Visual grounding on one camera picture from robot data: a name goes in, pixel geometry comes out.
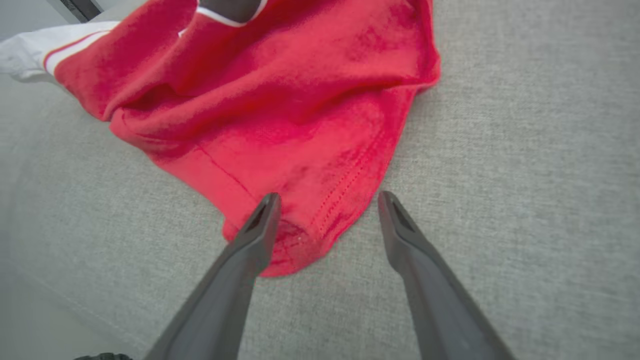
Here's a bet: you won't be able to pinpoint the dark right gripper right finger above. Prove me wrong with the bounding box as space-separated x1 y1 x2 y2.
377 190 516 360

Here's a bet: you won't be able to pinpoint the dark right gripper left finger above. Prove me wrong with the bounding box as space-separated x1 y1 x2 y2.
144 192 282 360

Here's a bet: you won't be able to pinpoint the red shirt striped white sleeves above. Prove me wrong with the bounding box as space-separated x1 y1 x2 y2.
0 0 442 278

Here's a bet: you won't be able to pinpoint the black framed panel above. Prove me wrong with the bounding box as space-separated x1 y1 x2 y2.
47 0 105 23

